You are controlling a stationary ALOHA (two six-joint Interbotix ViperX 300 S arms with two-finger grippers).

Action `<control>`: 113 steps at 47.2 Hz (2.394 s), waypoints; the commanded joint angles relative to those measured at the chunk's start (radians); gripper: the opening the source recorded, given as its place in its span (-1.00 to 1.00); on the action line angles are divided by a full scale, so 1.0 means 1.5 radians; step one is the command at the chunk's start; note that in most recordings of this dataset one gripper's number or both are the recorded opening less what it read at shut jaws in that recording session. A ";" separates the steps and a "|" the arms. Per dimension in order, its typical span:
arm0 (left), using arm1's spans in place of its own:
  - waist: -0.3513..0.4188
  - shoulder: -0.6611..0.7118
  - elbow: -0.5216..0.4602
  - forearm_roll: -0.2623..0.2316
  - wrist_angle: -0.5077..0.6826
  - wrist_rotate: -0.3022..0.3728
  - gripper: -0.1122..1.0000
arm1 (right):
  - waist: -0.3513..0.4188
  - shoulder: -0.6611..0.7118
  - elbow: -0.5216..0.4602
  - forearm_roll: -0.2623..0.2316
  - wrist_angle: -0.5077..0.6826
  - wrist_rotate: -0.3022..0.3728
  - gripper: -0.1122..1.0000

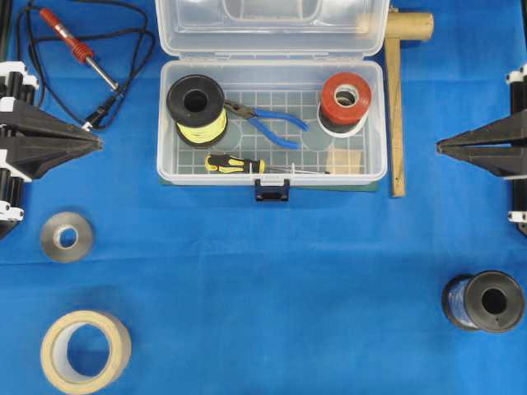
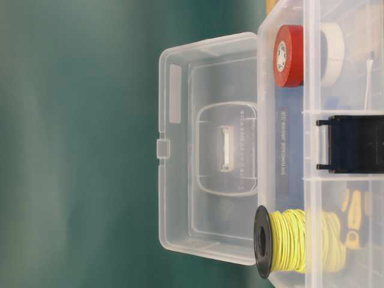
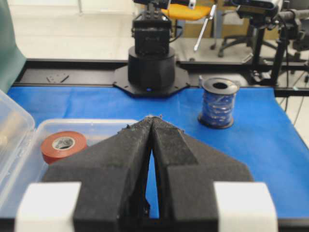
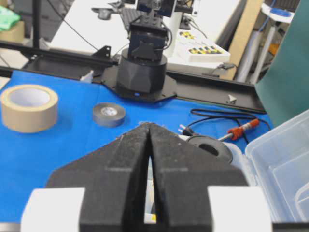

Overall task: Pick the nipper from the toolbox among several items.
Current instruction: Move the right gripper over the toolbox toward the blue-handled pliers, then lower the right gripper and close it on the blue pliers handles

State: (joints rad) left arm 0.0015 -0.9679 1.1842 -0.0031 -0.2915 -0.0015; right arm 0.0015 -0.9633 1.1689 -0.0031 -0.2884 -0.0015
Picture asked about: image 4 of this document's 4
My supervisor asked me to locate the clear plastic toolbox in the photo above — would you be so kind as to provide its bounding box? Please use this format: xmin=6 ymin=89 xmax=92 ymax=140
xmin=225 ymin=111 xmax=309 ymax=223

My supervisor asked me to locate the black power cable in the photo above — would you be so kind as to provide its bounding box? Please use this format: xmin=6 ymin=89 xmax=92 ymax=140
xmin=179 ymin=108 xmax=271 ymax=143

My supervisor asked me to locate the blue table mat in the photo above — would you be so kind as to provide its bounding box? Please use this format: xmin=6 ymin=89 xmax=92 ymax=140
xmin=0 ymin=69 xmax=275 ymax=223

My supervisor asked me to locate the grey electrical tape roll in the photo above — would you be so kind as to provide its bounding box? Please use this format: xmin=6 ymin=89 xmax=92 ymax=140
xmin=93 ymin=102 xmax=126 ymax=128

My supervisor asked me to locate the green board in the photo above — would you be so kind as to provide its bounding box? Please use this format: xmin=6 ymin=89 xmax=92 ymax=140
xmin=255 ymin=0 xmax=309 ymax=127

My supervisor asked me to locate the black spool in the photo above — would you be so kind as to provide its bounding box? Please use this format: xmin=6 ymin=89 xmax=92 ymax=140
xmin=186 ymin=135 xmax=233 ymax=163

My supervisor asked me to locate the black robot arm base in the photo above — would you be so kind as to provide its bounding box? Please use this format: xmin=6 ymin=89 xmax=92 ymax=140
xmin=101 ymin=0 xmax=177 ymax=102

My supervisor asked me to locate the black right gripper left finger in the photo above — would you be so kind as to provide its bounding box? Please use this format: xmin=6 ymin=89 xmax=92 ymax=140
xmin=46 ymin=123 xmax=150 ymax=232

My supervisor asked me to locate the red handled soldering iron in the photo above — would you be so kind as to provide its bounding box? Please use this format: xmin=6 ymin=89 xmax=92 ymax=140
xmin=218 ymin=119 xmax=260 ymax=141

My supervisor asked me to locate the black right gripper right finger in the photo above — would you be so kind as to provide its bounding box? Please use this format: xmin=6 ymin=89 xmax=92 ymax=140
xmin=149 ymin=123 xmax=248 ymax=232

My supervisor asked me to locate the black computer mouse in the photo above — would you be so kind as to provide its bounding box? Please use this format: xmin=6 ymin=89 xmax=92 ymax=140
xmin=98 ymin=9 xmax=112 ymax=20

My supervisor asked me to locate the white box with yellow items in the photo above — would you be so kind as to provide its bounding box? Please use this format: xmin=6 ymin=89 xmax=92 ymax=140
xmin=176 ymin=30 xmax=230 ymax=62

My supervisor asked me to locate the beige packing tape roll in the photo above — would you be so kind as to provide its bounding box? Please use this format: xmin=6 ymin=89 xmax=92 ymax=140
xmin=0 ymin=85 xmax=58 ymax=133

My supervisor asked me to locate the black keyboard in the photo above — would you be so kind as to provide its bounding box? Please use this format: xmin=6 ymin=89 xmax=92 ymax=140
xmin=120 ymin=7 xmax=143 ymax=31

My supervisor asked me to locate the black aluminium rail frame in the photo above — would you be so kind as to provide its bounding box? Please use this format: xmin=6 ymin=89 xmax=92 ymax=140
xmin=0 ymin=41 xmax=265 ymax=114

